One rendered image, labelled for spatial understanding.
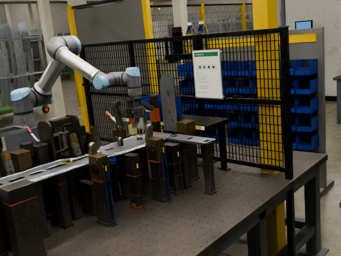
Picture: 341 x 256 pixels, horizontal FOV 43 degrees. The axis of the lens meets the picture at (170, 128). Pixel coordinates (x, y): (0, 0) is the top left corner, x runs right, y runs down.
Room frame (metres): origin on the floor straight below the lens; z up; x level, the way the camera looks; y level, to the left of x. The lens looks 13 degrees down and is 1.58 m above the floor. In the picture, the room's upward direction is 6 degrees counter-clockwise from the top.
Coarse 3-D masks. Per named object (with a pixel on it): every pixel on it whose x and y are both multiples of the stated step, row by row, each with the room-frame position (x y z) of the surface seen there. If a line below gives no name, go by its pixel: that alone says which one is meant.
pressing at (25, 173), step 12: (156, 132) 2.53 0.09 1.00; (108, 144) 2.34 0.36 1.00; (132, 144) 2.29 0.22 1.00; (144, 144) 2.28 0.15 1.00; (84, 156) 2.14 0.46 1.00; (108, 156) 2.11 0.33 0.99; (36, 168) 2.01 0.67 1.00; (48, 168) 1.99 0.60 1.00; (60, 168) 1.97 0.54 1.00; (72, 168) 1.96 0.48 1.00; (0, 180) 1.86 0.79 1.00; (36, 180) 1.83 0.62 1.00
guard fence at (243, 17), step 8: (80, 8) 5.49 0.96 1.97; (168, 8) 6.83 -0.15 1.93; (200, 8) 7.48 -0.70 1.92; (208, 8) 7.65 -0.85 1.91; (224, 8) 8.05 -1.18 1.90; (232, 8) 8.27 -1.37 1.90; (240, 8) 8.48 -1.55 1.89; (248, 8) 8.72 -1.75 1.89; (192, 16) 7.29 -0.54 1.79; (200, 16) 7.49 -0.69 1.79; (224, 16) 8.03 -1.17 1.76; (168, 24) 6.80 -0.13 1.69; (208, 24) 7.62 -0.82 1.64; (248, 24) 8.69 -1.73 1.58; (216, 32) 7.81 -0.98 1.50
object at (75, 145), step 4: (72, 136) 2.24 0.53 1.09; (76, 136) 2.25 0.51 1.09; (72, 140) 2.23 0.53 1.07; (76, 140) 2.24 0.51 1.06; (72, 144) 2.23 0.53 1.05; (76, 144) 2.24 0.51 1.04; (72, 148) 2.24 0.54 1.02; (76, 148) 2.23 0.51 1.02; (76, 152) 2.23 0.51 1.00; (80, 152) 2.24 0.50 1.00
